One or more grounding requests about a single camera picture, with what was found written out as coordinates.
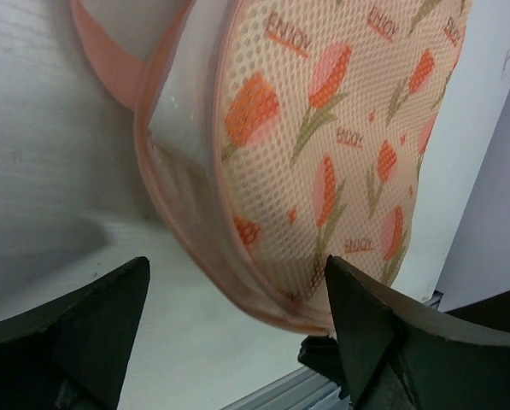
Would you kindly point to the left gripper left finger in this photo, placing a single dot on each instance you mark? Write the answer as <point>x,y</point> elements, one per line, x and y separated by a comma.
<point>73,352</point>

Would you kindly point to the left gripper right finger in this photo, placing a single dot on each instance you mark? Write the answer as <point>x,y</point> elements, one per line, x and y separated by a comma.
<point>478,374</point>

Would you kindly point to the floral mesh laundry bag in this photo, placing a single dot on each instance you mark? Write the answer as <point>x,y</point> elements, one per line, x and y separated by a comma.
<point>271,135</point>

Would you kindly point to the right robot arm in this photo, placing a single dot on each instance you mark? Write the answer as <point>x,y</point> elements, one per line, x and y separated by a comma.
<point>321,355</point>

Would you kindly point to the aluminium front rail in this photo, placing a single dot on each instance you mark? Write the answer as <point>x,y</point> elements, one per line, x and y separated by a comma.
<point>314,393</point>

